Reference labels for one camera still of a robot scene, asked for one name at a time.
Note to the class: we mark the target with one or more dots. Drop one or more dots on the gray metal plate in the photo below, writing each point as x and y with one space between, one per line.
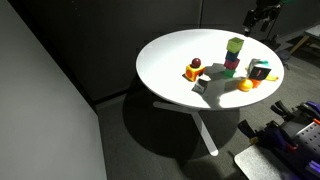
260 163

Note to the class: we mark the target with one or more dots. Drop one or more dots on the perforated metal plate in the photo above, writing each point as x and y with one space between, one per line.
310 138

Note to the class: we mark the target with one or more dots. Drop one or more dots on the black tripod stand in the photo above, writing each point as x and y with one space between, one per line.
276 36

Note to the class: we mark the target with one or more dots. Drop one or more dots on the dark red ball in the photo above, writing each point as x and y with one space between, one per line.
196 62

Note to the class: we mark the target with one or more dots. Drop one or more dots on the magenta block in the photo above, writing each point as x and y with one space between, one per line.
231 63

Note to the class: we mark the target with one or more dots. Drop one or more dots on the red orange toy piece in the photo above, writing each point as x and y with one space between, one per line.
256 83

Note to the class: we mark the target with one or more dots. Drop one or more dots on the wooden side table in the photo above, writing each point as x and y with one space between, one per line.
310 35

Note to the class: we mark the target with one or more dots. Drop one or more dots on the yellow banana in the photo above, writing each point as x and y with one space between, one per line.
272 78

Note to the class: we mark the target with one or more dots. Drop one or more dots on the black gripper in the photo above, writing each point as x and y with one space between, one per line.
258 16

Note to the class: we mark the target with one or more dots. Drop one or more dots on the lime green block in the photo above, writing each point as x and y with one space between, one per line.
235 44

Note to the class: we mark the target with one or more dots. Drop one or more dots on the white table base legs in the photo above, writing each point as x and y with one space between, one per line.
200 125

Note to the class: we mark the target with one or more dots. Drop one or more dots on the white cube with teal triangle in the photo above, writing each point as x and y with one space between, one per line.
260 71

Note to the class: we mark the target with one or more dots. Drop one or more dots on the blue block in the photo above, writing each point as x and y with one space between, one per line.
231 56

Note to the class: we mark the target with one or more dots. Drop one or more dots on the yellow orange ball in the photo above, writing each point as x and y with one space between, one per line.
245 85

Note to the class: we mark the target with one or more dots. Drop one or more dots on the dark green block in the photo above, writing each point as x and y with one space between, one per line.
229 72

